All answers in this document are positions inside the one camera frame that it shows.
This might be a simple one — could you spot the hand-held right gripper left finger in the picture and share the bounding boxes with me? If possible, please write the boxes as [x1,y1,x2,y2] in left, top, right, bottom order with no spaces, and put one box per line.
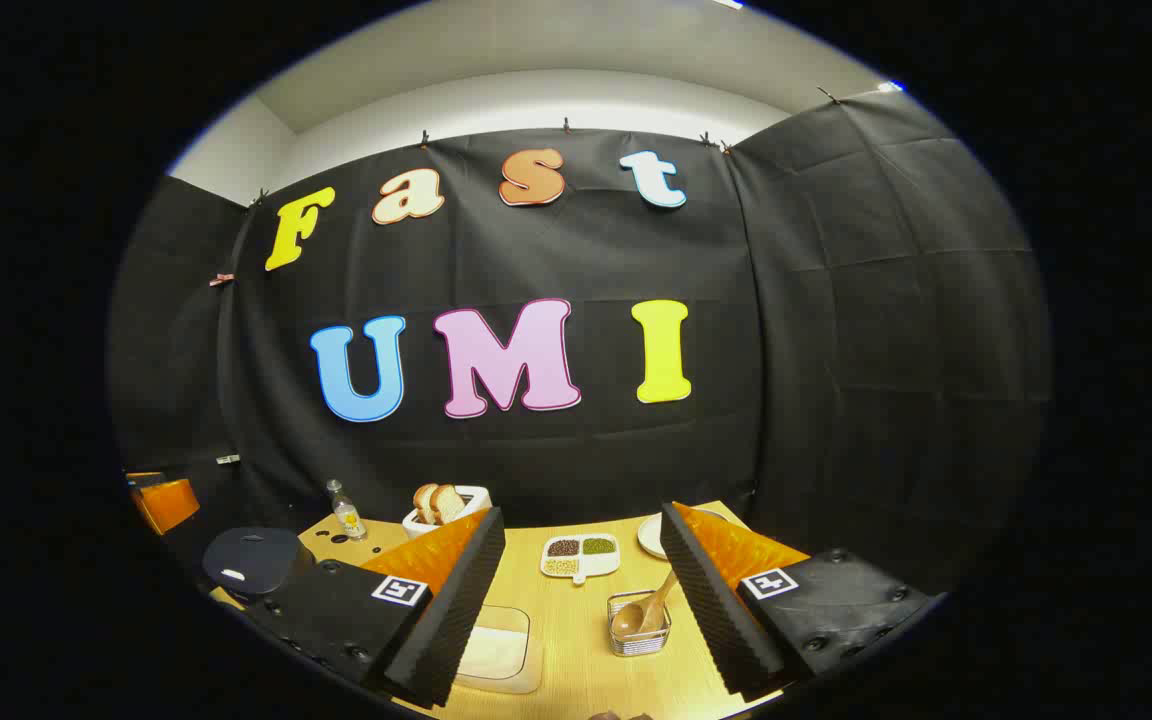
[234,506,507,709]

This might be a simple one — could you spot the white divided bean dish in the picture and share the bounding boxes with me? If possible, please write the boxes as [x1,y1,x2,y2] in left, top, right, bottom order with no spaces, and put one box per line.
[540,533,622,586]

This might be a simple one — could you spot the clear water bottle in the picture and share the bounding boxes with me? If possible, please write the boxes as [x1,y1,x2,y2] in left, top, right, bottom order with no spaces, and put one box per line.
[326,479,369,542]

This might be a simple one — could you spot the black backdrop cloth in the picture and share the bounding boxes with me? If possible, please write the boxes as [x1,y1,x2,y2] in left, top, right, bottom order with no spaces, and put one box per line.
[106,90,1052,601]

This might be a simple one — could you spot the wooden spoon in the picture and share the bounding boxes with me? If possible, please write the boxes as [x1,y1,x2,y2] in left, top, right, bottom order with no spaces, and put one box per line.
[611,570,680,641]

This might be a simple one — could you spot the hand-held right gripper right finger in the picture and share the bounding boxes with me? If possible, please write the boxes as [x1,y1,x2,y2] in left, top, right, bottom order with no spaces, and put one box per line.
[660,500,939,703]

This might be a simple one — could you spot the white toaster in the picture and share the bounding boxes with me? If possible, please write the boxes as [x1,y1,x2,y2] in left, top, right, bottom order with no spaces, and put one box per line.
[402,485,493,541]

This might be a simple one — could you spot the white round plate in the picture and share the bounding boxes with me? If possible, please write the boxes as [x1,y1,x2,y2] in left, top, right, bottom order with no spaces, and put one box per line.
[636,508,727,559]

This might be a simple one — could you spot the dark rice cooker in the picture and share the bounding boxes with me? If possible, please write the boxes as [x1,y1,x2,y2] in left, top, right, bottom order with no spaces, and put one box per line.
[201,527,317,606]

